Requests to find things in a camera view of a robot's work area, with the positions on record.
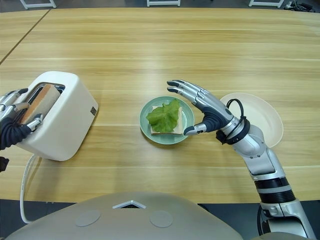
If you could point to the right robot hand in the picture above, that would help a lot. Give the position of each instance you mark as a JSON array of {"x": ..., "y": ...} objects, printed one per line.
[{"x": 212, "y": 113}]

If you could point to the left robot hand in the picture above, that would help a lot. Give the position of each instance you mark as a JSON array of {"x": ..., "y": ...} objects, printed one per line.
[{"x": 10, "y": 130}]

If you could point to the bread slice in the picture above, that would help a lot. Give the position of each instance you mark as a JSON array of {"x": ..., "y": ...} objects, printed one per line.
[
  {"x": 40, "y": 105},
  {"x": 179, "y": 125}
]

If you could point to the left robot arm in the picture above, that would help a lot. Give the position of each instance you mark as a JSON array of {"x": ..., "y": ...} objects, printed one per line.
[{"x": 3, "y": 163}]

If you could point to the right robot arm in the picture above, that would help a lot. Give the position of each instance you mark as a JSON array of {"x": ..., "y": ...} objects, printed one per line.
[{"x": 265, "y": 162}]

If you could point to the green plate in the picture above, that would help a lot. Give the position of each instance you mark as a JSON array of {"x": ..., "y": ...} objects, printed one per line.
[{"x": 186, "y": 117}]

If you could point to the cream plate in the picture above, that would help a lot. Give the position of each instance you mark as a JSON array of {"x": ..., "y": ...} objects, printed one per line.
[{"x": 262, "y": 117}]

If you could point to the green lettuce leaf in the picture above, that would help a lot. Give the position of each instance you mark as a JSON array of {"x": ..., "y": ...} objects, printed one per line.
[{"x": 162, "y": 117}]

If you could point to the cream toaster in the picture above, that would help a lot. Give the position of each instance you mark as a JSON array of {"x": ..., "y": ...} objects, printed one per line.
[{"x": 67, "y": 120}]

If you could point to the robot body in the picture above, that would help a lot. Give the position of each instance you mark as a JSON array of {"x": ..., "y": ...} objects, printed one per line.
[{"x": 130, "y": 222}]

